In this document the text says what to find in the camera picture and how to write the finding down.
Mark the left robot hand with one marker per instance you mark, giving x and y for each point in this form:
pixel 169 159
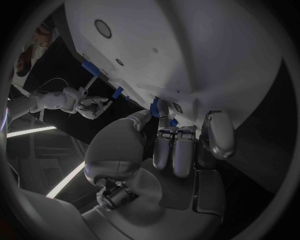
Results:
pixel 182 196

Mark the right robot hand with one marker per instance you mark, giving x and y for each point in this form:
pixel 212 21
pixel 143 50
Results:
pixel 91 109

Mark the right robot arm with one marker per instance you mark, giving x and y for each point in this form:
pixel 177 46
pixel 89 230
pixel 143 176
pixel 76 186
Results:
pixel 54 101

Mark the white task board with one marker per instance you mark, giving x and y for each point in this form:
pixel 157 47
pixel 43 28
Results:
pixel 164 46

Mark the blue peg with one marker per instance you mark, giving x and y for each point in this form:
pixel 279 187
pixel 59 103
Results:
pixel 117 92

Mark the small blue plug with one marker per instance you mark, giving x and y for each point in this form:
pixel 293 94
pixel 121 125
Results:
pixel 127 98

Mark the blue block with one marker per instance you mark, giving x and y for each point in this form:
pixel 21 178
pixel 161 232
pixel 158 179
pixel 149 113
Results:
pixel 89 67

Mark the blue cylinder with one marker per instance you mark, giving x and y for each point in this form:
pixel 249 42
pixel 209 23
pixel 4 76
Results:
pixel 173 122

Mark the person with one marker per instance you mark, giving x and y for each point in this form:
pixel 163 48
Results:
pixel 35 54

